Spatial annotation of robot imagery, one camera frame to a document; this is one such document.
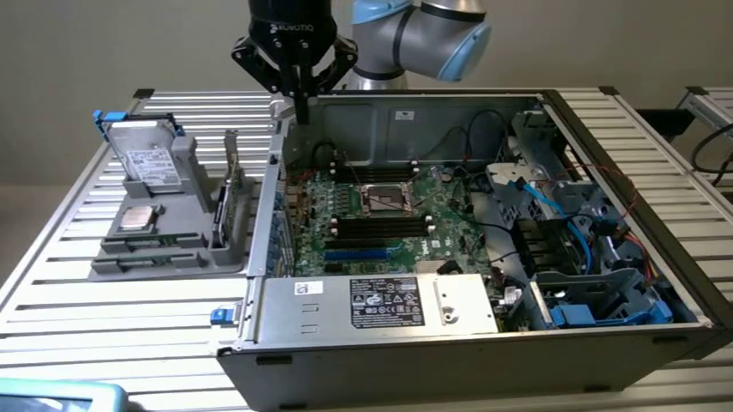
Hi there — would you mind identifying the blue expansion slot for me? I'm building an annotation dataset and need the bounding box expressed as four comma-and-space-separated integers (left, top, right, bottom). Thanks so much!
323, 251, 387, 262

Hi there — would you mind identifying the silver CPU chip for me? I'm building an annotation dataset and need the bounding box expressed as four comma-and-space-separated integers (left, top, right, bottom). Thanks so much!
114, 204, 160, 233

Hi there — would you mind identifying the black looped wire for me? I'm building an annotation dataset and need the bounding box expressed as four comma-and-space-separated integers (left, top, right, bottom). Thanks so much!
463, 108, 511, 163

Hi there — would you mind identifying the disk cage with blue carriers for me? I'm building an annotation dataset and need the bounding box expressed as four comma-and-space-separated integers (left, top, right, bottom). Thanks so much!
527, 255, 676, 331

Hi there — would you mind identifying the blue data wire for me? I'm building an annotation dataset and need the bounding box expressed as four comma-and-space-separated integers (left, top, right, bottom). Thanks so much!
516, 179, 603, 276

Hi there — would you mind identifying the silver power supply unit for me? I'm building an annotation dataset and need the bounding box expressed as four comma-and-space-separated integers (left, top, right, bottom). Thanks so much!
253, 273, 500, 345

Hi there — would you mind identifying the green motherboard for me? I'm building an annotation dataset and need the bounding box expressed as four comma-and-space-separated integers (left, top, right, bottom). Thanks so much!
285, 164, 495, 278

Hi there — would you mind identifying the neighbouring metal slat table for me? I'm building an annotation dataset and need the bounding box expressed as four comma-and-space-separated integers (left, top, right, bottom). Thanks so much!
674, 85, 733, 190

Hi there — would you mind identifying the thin red wire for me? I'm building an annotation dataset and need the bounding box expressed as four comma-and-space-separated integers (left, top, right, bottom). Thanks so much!
571, 161, 640, 218

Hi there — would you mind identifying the grey metal disk bay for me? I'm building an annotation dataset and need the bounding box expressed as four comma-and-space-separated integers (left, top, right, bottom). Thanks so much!
484, 109, 607, 218

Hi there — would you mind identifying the thick black cable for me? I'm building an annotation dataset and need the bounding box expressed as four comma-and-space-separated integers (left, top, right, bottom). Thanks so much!
690, 127, 733, 188

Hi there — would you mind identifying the grey parts rack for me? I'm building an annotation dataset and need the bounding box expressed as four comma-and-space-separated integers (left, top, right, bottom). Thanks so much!
85, 135, 257, 282

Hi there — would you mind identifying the hard disk with blue carrier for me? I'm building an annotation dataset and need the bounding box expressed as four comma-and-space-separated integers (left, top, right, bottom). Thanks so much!
92, 110, 186, 189

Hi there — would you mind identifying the open grey PC case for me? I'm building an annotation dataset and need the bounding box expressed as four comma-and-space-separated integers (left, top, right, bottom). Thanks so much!
215, 88, 733, 412

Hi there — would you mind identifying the green RAM stick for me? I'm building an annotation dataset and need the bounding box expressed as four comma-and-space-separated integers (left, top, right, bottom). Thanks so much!
125, 235, 198, 250
116, 253, 197, 266

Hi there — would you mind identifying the blue case latch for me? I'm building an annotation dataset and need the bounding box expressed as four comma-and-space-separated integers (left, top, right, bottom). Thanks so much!
209, 301, 239, 327

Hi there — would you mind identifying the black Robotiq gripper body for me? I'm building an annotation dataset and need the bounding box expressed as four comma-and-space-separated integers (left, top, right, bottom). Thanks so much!
247, 0, 337, 70

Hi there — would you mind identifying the graphics card with metal bracket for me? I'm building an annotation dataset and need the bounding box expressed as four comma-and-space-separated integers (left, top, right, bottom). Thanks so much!
208, 129, 243, 250

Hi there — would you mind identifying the long black expansion slot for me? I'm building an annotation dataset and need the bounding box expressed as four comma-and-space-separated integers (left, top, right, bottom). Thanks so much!
324, 239, 387, 251

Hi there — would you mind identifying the metal CPU socket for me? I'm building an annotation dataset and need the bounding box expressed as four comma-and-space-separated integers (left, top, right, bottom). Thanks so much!
353, 183, 419, 216

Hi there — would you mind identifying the teal plastic object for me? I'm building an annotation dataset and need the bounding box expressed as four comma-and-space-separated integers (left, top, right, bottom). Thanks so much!
0, 377, 128, 412

